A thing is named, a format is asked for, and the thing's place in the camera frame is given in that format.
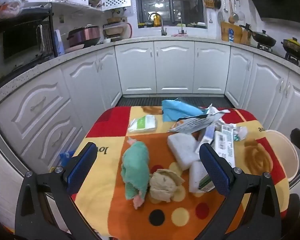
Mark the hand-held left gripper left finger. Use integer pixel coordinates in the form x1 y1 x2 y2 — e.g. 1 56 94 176
14 142 98 240

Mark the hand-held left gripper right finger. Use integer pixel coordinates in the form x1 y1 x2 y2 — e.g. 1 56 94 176
199 143 283 240

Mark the white plastic bucket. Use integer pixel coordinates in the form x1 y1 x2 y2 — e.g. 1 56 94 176
265 129 300 183

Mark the white green carton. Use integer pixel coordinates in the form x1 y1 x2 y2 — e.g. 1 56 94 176
189 161 215 193

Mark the small blue white box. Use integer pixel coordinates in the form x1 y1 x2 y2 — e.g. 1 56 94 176
195 124 216 155

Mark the silver orange snack packet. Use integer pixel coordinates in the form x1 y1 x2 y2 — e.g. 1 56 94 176
168 106 230 133

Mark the small blue bag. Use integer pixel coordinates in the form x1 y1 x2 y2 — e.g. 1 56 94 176
59 150 77 167

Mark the long white printed box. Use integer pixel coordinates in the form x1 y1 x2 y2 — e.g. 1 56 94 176
213 129 236 168

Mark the white foam block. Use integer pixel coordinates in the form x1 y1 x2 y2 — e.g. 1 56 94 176
167 132 200 171

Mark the printed checkered blanket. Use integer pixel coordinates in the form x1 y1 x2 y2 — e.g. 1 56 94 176
71 106 290 240

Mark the crumpled white paper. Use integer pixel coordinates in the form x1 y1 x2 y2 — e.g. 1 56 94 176
234 126 248 142

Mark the green towel with pink ends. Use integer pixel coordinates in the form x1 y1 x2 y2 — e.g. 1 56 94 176
121 137 150 209

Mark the beige crumpled cloth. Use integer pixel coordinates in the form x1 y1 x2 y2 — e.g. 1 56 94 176
149 169 185 204

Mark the blue plastic bag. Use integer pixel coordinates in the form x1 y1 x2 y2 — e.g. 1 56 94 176
161 99 205 122

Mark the green white tissue packet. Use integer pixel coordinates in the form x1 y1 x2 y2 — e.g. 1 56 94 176
127 115 157 133

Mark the gas stove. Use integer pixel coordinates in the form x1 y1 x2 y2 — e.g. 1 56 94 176
256 44 300 67

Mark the dark ribbed floor mat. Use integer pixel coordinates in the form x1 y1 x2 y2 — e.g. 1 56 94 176
116 96 234 109

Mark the yellow lidded pot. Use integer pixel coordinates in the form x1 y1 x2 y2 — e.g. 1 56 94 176
281 37 300 58

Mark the black wok with lid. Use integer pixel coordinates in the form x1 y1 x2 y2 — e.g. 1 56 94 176
240 25 277 47

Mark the row of white cabinet doors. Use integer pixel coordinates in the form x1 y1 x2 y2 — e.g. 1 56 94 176
0 40 300 193

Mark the wooden knife block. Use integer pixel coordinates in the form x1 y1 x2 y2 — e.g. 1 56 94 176
240 24 253 45

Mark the wooden cutting board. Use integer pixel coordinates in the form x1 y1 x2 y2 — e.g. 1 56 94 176
220 21 243 43

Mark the pink electric cooker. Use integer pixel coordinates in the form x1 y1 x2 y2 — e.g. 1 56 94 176
66 25 101 48

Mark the black microwave oven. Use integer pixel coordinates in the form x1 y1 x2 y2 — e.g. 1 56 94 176
0 21 56 80

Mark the dish rack with bowls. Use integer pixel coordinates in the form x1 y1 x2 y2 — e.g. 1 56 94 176
103 16 133 42

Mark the steel kitchen faucet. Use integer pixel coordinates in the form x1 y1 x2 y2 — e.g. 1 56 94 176
148 12 168 36

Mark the dark kitchen window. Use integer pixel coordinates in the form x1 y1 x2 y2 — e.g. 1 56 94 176
136 0 205 29

